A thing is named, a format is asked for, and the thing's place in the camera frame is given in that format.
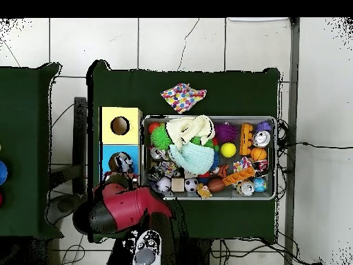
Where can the clear plastic water bottle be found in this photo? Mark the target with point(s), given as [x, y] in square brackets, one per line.
[126, 163]

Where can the mint green cloth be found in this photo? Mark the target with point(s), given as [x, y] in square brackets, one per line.
[194, 159]

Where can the cream cloth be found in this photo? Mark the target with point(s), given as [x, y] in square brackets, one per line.
[187, 130]

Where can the polka dot cloth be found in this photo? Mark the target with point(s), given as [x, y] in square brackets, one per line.
[183, 96]

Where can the orange plastic toy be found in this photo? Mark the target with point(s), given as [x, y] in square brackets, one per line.
[238, 176]

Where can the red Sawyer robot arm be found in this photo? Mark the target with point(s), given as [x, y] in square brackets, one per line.
[127, 207]

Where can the wooden box with three holes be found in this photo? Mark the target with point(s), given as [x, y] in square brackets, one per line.
[135, 118]

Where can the black upright panel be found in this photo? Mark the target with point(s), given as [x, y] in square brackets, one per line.
[80, 143]

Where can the green spiky ball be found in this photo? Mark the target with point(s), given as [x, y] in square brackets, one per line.
[160, 137]

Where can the dark green tablecloth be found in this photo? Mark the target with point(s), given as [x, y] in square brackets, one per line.
[127, 88]

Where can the side table with green cloth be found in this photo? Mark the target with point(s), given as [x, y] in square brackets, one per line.
[27, 138]

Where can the small brown football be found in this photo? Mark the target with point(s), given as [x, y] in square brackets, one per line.
[215, 185]

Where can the blue round object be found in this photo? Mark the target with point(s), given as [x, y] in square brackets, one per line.
[3, 172]

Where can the yellow ball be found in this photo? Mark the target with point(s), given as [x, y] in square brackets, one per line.
[228, 150]

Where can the purple spiky ball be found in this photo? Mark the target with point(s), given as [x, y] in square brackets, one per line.
[226, 132]

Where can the orange long plastic block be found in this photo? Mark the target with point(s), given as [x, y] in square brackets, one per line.
[246, 138]

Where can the small orange basketball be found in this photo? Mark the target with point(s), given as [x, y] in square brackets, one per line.
[258, 154]

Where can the silver soda can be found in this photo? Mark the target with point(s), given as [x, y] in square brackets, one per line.
[261, 139]

